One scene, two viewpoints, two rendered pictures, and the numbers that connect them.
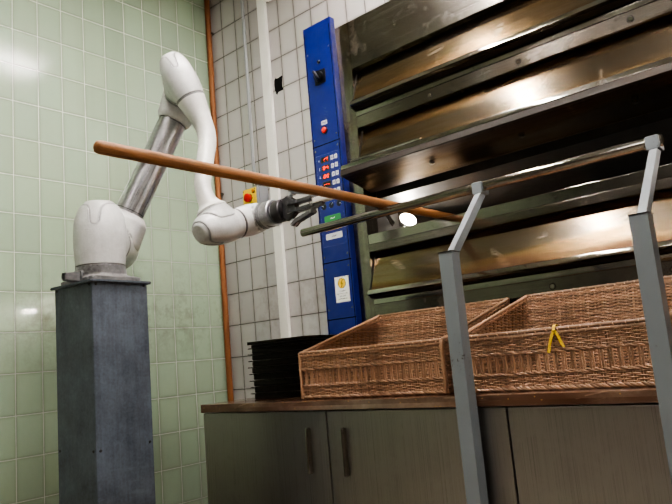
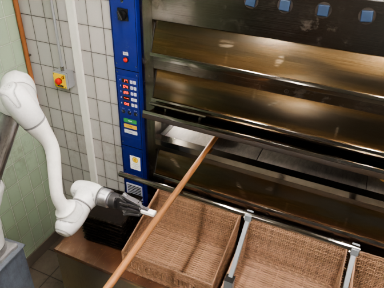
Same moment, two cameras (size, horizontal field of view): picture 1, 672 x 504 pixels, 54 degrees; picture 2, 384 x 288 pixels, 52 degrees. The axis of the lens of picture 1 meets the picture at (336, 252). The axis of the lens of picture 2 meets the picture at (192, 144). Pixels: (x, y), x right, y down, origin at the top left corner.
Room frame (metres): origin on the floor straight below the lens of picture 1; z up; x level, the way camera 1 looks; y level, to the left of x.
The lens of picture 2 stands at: (0.62, 0.24, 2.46)
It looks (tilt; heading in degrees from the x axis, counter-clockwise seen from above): 33 degrees down; 343
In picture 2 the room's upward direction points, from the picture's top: 2 degrees clockwise
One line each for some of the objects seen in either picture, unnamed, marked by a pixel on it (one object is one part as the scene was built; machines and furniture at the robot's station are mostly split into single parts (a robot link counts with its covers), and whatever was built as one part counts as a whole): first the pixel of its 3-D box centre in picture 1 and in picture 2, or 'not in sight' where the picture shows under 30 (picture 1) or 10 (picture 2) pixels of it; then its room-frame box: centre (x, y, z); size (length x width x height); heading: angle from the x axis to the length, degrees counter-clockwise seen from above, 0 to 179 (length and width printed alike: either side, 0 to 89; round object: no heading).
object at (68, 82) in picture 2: (255, 199); (63, 78); (2.96, 0.35, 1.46); 0.10 x 0.07 x 0.10; 50
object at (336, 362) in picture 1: (406, 347); (183, 240); (2.20, -0.21, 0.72); 0.56 x 0.49 x 0.28; 51
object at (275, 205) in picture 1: (286, 209); (119, 202); (2.08, 0.15, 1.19); 0.09 x 0.07 x 0.08; 51
